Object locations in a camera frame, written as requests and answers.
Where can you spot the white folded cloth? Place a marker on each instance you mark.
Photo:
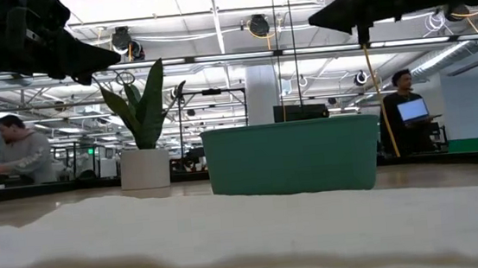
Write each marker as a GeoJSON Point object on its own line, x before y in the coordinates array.
{"type": "Point", "coordinates": [248, 237]}

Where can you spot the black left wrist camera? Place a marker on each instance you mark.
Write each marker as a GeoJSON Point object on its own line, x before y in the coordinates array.
{"type": "Point", "coordinates": [50, 13]}

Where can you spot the black desk equipment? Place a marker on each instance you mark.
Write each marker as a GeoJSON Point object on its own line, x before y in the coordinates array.
{"type": "Point", "coordinates": [440, 133]}

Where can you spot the green board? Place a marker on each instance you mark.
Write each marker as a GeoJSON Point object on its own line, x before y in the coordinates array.
{"type": "Point", "coordinates": [465, 145]}

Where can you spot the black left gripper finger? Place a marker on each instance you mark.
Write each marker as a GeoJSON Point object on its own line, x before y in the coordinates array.
{"type": "Point", "coordinates": [78, 78]}
{"type": "Point", "coordinates": [89, 56]}

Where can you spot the green plastic tupperware container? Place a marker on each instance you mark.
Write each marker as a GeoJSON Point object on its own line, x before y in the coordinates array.
{"type": "Point", "coordinates": [293, 159]}

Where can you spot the white pillar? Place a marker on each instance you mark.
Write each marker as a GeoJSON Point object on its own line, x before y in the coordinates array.
{"type": "Point", "coordinates": [261, 93]}

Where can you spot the open laptop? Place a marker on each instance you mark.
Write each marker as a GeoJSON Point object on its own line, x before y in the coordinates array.
{"type": "Point", "coordinates": [412, 110]}

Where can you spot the green snake plant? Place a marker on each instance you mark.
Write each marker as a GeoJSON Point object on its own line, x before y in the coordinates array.
{"type": "Point", "coordinates": [148, 111]}

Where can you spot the person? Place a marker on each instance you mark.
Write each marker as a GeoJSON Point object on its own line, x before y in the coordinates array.
{"type": "Point", "coordinates": [28, 157]}
{"type": "Point", "coordinates": [404, 137]}

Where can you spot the black metal frame rig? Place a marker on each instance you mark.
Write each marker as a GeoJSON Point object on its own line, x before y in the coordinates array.
{"type": "Point", "coordinates": [180, 126]}

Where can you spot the white plant pot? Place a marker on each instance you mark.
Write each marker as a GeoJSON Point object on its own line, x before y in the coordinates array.
{"type": "Point", "coordinates": [144, 168]}

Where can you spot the silver ventilation duct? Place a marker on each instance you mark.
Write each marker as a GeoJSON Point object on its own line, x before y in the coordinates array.
{"type": "Point", "coordinates": [432, 62]}

